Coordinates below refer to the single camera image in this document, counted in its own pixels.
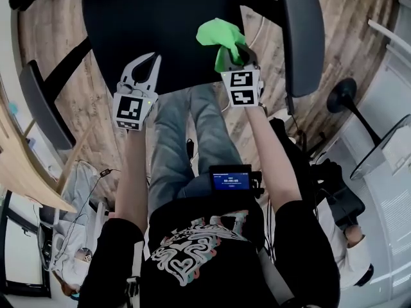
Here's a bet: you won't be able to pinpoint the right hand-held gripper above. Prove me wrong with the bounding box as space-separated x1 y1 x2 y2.
220 45 265 108

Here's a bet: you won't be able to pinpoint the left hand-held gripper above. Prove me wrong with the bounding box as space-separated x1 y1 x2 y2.
112 52 162 132

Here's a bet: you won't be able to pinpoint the green cloth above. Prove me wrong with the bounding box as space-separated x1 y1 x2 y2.
195 17 247 73

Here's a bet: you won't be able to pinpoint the black office chair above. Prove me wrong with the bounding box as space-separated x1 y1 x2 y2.
8 0 326 151

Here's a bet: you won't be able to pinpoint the person's left forearm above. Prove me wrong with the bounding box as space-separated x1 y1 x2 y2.
112 127 159 235

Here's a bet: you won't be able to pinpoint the person's right forearm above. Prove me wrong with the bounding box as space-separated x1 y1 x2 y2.
244 105 303 212

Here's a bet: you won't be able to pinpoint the person's blue jeans legs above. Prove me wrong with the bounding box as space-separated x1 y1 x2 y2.
146 83 245 210

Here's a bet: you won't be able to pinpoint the black device with blue screen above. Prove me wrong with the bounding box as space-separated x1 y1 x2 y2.
209 164 253 193

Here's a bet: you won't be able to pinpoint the wooden desk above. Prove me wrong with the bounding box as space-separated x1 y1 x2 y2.
0 98 97 214

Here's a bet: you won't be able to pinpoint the round glass table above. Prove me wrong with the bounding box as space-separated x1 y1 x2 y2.
349 113 411 182

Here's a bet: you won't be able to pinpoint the person's black printed t-shirt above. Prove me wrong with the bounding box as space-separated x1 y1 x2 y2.
76 197 342 308

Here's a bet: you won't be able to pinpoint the white cable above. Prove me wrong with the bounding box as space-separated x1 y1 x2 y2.
245 0 268 46

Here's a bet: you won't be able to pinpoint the thin black cable with adapter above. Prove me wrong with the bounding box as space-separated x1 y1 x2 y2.
59 167 122 256

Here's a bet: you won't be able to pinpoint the black pedestal stand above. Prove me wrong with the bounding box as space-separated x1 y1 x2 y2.
326 77 383 143

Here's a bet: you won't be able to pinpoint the black mount bracket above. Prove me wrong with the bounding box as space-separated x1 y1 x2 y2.
251 170 265 200

